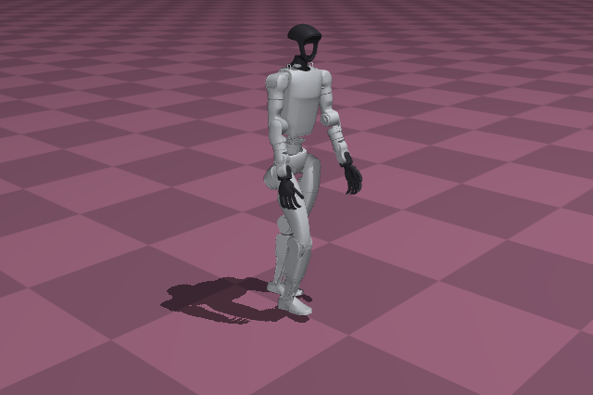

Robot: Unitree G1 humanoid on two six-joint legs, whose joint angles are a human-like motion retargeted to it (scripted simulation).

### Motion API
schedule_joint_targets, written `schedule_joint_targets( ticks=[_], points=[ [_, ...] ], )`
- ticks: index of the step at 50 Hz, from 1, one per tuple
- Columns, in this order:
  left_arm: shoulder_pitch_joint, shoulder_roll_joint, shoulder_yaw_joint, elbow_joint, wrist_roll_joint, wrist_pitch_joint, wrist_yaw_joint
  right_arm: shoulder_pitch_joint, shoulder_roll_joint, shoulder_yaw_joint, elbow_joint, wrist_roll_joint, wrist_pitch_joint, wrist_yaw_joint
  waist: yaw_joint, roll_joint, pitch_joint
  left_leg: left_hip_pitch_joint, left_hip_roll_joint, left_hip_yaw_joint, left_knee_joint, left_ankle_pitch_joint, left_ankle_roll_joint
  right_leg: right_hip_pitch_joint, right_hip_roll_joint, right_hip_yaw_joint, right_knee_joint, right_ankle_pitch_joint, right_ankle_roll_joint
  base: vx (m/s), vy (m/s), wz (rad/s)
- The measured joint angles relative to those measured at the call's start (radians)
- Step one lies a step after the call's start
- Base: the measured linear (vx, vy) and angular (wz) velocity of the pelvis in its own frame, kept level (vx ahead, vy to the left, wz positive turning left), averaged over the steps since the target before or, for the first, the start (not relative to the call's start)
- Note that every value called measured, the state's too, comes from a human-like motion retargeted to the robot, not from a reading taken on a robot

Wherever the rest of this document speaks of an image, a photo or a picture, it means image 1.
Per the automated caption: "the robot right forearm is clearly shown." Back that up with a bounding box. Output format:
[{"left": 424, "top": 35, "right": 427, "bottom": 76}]
[{"left": 269, "top": 120, "right": 290, "bottom": 177}]

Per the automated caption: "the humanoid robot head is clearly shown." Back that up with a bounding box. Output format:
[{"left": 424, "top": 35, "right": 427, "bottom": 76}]
[{"left": 287, "top": 24, "right": 322, "bottom": 71}]

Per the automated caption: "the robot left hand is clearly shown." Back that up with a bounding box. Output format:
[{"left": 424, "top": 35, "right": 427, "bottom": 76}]
[{"left": 339, "top": 152, "right": 362, "bottom": 195}]

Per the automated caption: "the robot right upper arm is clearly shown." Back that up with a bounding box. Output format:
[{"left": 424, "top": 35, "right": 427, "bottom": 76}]
[{"left": 265, "top": 71, "right": 289, "bottom": 134}]

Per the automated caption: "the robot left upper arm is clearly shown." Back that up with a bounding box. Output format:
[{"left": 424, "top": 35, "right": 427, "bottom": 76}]
[{"left": 319, "top": 70, "right": 339, "bottom": 127}]

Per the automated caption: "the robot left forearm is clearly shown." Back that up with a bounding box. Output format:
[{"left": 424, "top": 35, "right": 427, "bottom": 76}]
[{"left": 327, "top": 119, "right": 351, "bottom": 164}]

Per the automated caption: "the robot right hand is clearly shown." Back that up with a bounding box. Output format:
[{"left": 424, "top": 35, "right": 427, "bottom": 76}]
[{"left": 277, "top": 165, "right": 304, "bottom": 210}]

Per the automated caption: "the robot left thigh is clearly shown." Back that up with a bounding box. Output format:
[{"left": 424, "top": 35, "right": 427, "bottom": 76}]
[{"left": 277, "top": 153, "right": 321, "bottom": 235}]

